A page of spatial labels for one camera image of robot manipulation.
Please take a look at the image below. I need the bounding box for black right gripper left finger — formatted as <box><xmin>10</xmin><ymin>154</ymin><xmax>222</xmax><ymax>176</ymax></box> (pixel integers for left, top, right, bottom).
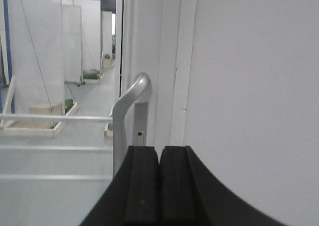
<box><xmin>81</xmin><ymin>146</ymin><xmax>159</xmax><ymax>226</ymax></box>

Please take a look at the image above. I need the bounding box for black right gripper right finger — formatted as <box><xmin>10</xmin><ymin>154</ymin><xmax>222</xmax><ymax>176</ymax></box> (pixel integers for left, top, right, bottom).
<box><xmin>159</xmin><ymin>146</ymin><xmax>282</xmax><ymax>226</ymax></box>

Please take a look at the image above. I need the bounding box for silver door handle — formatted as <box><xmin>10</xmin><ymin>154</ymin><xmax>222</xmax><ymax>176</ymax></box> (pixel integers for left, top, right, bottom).
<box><xmin>112</xmin><ymin>72</ymin><xmax>151</xmax><ymax>177</ymax></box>

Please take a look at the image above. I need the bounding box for white framed sliding glass door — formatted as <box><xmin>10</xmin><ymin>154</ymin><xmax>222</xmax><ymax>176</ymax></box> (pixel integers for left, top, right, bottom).
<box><xmin>0</xmin><ymin>0</ymin><xmax>180</xmax><ymax>226</ymax></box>

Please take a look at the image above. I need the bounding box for white door frame jamb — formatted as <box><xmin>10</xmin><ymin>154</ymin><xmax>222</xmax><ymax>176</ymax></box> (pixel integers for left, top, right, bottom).
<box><xmin>169</xmin><ymin>0</ymin><xmax>197</xmax><ymax>146</ymax></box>

